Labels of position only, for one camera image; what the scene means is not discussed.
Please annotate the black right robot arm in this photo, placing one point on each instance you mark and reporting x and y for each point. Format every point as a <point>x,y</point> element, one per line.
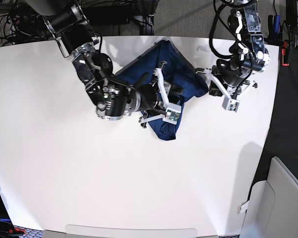
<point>113,98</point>

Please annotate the white paper tag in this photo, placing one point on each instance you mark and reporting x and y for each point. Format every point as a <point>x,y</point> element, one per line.
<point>243,207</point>

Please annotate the white plastic bin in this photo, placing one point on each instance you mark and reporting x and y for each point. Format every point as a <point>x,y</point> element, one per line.
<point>272,210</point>

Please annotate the red and black clamp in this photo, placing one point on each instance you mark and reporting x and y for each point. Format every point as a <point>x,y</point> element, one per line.
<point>285,49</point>

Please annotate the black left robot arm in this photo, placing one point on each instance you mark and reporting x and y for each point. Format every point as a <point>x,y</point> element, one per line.
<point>248,54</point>

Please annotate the blue long-sleeve T-shirt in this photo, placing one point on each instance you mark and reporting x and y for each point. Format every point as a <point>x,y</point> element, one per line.
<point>177,71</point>

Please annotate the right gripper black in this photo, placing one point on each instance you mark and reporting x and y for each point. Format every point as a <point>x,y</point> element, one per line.
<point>151,97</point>

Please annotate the black aluminium frame post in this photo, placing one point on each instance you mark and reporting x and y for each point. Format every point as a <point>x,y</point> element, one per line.
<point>146,17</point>

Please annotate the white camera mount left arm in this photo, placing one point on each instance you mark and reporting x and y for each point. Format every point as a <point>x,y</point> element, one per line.
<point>223,89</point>

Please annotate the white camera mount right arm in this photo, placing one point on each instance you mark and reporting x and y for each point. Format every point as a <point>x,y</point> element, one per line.
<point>172,111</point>

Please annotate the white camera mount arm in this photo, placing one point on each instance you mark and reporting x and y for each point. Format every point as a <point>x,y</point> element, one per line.
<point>172,111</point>
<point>223,89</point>

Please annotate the dark grey cloth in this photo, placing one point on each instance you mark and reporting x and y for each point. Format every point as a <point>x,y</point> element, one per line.
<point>282,138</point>

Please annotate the blue handled tool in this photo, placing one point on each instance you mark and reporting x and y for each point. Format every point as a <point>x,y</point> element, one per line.
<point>276,27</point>

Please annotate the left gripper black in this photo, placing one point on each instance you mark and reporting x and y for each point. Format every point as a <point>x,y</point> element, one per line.
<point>228,78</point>

